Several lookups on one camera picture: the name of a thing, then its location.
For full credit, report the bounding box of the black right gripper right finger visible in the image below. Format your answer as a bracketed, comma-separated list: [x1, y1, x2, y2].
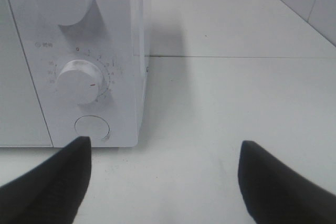
[237, 141, 335, 223]

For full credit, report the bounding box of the white microwave oven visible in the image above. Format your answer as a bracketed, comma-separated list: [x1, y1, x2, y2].
[8, 0, 151, 148]

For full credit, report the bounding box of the white microwave door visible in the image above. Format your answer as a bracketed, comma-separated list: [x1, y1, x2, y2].
[1, 0, 52, 147]

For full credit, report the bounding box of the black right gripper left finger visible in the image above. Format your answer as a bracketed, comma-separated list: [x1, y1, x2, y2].
[1, 136, 92, 223]

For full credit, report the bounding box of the white timer knob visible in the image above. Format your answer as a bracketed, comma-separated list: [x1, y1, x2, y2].
[56, 60, 104, 104]

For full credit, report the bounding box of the round white door button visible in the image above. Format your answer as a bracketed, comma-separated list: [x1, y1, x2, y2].
[75, 115, 110, 141]

